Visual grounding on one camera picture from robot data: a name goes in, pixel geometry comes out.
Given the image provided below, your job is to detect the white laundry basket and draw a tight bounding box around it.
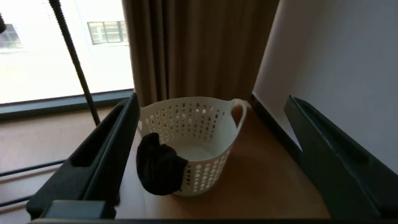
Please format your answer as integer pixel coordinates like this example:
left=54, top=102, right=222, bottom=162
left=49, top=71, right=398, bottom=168
left=137, top=96, right=248, bottom=197

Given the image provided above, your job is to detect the black clothes rack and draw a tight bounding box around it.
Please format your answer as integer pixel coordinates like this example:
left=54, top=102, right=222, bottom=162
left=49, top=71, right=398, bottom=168
left=0, top=0, right=102, bottom=208

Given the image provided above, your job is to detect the heap of clothes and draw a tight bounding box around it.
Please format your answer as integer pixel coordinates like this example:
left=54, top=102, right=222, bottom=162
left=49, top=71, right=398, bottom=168
left=136, top=132, right=189, bottom=197

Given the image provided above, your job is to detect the brown curtain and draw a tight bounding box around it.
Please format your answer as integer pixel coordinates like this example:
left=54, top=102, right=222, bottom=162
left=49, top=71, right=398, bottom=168
left=121, top=0, right=280, bottom=108

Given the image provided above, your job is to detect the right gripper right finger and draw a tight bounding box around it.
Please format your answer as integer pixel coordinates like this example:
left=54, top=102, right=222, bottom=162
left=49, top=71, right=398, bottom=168
left=284, top=95, right=398, bottom=218

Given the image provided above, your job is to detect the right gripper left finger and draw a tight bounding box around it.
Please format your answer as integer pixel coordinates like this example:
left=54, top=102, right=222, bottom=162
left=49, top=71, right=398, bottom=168
left=26, top=92, right=141, bottom=218

